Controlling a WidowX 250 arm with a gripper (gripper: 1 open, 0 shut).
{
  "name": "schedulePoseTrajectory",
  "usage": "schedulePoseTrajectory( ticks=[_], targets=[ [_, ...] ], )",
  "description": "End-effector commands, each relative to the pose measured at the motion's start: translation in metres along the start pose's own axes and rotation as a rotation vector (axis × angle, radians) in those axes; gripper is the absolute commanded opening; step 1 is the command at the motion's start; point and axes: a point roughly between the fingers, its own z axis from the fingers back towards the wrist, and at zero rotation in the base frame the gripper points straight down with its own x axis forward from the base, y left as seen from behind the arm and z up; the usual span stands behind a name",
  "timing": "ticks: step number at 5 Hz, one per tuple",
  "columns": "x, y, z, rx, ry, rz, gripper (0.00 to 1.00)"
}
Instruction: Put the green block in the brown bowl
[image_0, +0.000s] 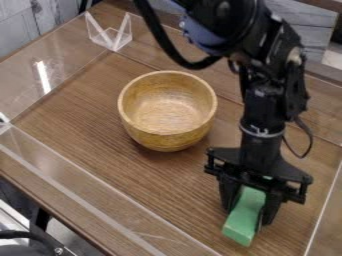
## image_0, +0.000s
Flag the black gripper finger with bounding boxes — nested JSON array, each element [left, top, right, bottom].
[[256, 190, 284, 230], [220, 176, 242, 213]]

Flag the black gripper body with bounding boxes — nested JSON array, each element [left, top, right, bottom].
[[205, 147, 314, 204]]

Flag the green rectangular block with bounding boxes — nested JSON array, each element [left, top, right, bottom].
[[222, 187, 266, 247]]

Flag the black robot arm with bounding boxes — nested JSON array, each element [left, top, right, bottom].
[[171, 0, 313, 226]]

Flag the brown wooden bowl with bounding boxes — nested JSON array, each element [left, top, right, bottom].
[[118, 70, 218, 152]]

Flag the clear acrylic tray wall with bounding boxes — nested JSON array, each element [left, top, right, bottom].
[[0, 120, 220, 256]]

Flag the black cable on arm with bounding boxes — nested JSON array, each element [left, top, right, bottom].
[[131, 0, 225, 71]]

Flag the black table leg bracket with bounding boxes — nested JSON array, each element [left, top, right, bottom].
[[30, 208, 78, 256]]

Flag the black cable under table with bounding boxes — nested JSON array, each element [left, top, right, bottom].
[[0, 229, 65, 256]]

